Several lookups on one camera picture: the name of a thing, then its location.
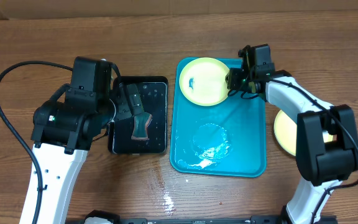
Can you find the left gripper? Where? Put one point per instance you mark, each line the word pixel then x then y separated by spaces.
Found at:
pixel 120 95

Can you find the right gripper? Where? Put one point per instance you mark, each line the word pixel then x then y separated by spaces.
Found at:
pixel 234 81

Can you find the green scrub sponge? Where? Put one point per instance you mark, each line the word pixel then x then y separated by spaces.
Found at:
pixel 141 123

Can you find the yellow-green plate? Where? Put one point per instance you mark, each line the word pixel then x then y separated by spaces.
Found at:
pixel 284 129
pixel 203 81

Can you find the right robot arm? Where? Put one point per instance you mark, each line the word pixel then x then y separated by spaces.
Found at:
pixel 326 135

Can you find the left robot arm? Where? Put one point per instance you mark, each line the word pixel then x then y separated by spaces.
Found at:
pixel 64 129

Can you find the black water tray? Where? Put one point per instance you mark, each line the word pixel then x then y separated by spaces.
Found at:
pixel 154 96

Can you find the teal plastic tray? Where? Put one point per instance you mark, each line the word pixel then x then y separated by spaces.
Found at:
pixel 225 139

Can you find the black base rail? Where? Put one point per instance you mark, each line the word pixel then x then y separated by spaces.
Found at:
pixel 256 219

